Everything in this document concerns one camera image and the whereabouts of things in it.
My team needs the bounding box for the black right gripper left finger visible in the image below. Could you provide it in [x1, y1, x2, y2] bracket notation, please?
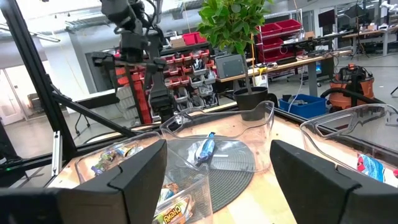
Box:
[0, 139, 168, 224]

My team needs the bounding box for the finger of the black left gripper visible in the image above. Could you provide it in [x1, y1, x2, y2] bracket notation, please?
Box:
[124, 67, 147, 125]
[148, 62, 178, 124]

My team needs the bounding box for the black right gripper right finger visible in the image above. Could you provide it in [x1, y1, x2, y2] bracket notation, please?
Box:
[269, 139, 398, 224]

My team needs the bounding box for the blue wrapper granola bar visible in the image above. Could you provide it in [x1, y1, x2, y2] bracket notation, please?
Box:
[194, 131, 216, 163]

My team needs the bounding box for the rack of red bins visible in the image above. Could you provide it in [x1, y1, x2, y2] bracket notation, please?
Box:
[114, 30, 218, 125]

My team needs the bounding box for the clear plastic bin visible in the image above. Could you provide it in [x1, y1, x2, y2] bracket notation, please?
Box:
[299, 103, 398, 189]
[73, 130, 214, 224]
[159, 100, 275, 174]

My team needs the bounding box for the grey metal box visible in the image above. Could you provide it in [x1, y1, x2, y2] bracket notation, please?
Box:
[214, 54, 247, 80]

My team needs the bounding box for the blue plastic crate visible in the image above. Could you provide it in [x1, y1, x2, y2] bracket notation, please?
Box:
[278, 93, 328, 119]

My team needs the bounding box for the orange shop vacuum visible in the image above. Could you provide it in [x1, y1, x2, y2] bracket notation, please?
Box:
[320, 63, 376, 110]

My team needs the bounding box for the green potted plant black pot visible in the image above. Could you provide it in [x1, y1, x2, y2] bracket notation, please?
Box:
[197, 0, 275, 122]

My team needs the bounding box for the wooden top workbench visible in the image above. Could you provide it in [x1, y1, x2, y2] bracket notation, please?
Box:
[216, 49, 353, 98]
[341, 24, 398, 58]

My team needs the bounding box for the black computer monitor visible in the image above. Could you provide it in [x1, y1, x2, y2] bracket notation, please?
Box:
[317, 9, 336, 29]

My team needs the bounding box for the silver metal bracket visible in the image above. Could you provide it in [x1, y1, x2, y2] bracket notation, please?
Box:
[51, 130, 63, 177]

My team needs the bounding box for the black aluminium table frame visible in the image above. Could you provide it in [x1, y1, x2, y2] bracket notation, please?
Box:
[0, 0, 237, 190]

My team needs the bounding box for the wire shelf with red bins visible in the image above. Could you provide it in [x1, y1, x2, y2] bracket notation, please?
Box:
[255, 18, 304, 65]

